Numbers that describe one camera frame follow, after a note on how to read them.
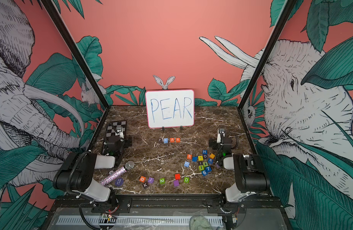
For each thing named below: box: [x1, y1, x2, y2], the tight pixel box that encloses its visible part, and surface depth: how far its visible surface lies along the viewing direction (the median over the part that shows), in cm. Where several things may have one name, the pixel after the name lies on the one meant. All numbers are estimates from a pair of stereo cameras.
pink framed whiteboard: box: [145, 89, 196, 129], surface depth 103 cm
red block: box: [174, 173, 181, 180], surface depth 85 cm
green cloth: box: [188, 214, 214, 230], surface depth 70 cm
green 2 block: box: [159, 177, 166, 185], surface depth 83 cm
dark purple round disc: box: [115, 177, 125, 187], surface depth 83 cm
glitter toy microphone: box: [100, 161, 135, 186], surface depth 84 cm
